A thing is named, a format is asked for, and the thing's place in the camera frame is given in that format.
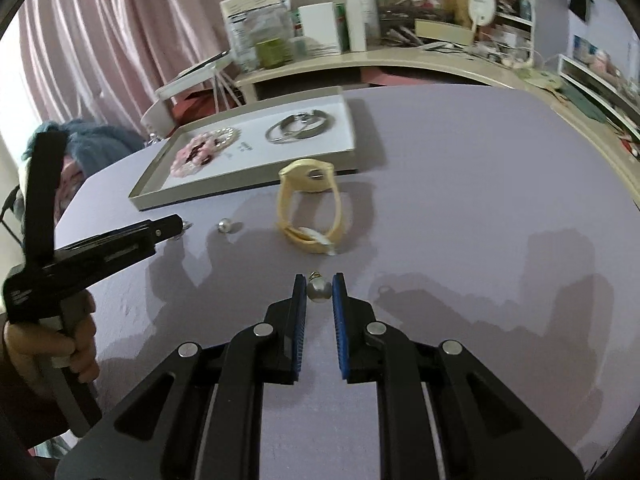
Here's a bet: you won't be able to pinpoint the white pearl bracelet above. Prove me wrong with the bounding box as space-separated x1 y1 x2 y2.
200 127 241 154

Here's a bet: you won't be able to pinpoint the yellow wrist watch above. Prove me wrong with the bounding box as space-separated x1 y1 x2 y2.
276 158 351 256

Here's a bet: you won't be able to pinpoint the green glass jar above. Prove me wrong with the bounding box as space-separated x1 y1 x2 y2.
255 37 294 69

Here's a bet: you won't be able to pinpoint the green hand fan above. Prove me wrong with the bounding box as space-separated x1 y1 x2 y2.
520 69 566 92

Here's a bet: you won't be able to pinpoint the pink curtain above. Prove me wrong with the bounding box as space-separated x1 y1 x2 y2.
17 0 291 127

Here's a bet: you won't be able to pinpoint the person's left hand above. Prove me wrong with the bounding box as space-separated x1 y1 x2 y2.
4 291 102 386

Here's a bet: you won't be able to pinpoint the white desktop riser shelf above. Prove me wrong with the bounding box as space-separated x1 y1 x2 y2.
557 54 640 134

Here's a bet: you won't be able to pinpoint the beige curved desk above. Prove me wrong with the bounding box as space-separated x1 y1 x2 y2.
235 44 640 207

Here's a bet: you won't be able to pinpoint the grey shallow tray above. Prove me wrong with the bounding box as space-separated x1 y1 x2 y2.
129 86 359 212

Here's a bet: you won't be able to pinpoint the wide silver cuff bracelet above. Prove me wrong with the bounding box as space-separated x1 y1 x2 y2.
284 108 337 140

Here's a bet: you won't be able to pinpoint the pink blanket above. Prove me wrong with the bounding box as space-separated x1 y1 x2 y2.
54 162 87 223

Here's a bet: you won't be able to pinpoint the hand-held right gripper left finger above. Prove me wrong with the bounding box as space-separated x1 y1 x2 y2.
55 274 307 480

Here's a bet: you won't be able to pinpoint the black wooden chair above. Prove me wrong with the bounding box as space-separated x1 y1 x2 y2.
0 185 28 250

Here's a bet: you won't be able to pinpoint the pink bead bracelet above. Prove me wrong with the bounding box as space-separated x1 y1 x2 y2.
170 132 217 177

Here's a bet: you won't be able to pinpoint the white folding rack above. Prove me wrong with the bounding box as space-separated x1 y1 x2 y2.
141 50 252 137

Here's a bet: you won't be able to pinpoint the white carton box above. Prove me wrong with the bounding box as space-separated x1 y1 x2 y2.
297 2 344 59

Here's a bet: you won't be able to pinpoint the green cloth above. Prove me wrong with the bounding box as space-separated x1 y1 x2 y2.
562 82 619 124

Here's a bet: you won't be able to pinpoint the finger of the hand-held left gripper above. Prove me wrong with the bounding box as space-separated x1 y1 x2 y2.
55 216 168 259
52 214 184 288

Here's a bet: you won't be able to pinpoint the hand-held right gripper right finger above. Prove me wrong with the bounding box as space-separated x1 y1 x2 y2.
332 272 586 480

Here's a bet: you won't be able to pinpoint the white bottle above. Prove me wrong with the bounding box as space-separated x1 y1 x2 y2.
356 0 382 52

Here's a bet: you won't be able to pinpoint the round white mirror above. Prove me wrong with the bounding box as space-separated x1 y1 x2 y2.
467 0 499 44

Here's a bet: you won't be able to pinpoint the pearl pendant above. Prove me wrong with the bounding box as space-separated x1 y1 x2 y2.
306 271 332 304

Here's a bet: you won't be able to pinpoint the blue fleece blanket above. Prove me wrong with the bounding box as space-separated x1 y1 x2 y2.
22 119 146 162

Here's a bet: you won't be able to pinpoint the thin silver bangle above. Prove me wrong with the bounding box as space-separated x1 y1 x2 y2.
265 115 309 145

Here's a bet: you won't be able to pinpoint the beige flat box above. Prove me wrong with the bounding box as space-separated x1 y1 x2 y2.
414 18 476 47

